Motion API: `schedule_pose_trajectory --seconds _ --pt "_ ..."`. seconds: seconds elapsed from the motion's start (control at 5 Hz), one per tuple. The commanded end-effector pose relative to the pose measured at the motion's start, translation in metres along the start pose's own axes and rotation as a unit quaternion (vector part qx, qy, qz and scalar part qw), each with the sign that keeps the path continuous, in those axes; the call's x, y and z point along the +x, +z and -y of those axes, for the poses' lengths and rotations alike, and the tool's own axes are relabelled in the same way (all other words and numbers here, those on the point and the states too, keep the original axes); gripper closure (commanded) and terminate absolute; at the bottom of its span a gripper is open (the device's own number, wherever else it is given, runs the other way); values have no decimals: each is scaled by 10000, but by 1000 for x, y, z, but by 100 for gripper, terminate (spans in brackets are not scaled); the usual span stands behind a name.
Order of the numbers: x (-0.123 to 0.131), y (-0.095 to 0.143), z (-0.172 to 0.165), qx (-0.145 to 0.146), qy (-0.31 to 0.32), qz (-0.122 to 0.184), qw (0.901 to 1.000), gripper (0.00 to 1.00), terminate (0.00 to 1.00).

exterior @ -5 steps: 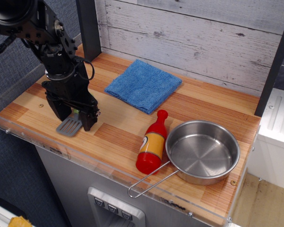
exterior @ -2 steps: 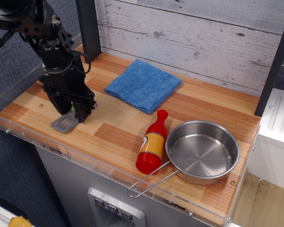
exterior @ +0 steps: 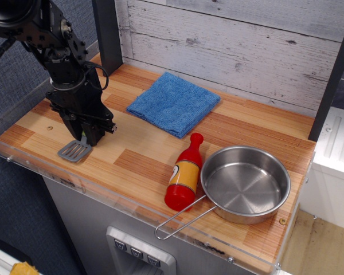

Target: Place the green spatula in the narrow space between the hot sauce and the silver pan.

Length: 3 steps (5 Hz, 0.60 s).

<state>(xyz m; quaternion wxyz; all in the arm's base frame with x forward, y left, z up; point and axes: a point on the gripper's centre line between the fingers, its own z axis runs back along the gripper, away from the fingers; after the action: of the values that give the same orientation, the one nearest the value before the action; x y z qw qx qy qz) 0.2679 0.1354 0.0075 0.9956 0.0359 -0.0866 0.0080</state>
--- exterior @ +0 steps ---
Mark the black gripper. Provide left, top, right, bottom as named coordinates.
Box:
left=46, top=67, right=116, bottom=146

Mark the green handled grey spatula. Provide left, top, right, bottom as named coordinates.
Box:
left=57, top=132, right=92, bottom=163

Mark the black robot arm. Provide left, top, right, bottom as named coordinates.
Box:
left=0, top=1, right=116, bottom=146

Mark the red toy sauce bottle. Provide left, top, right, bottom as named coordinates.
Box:
left=164, top=133, right=204, bottom=211

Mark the blue folded cloth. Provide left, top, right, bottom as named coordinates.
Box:
left=127, top=72, right=220, bottom=139

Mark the grey cabinet with button panel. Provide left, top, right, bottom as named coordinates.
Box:
left=44, top=178, right=250, bottom=274

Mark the stainless steel pan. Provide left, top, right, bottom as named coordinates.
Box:
left=154, top=145, right=292, bottom=241

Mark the clear acrylic table guard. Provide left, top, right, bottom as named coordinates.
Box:
left=0, top=59, right=315, bottom=274

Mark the white ribbed side shelf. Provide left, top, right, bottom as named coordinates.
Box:
left=299, top=107, right=344, bottom=228

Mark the dark left upright post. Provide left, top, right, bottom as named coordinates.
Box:
left=92, top=0, right=123, bottom=76

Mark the dark upright post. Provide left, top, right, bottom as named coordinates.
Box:
left=92, top=0, right=123, bottom=76
left=308, top=37, right=344, bottom=142

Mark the dark right upright post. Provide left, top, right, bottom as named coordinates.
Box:
left=308, top=37, right=344, bottom=142

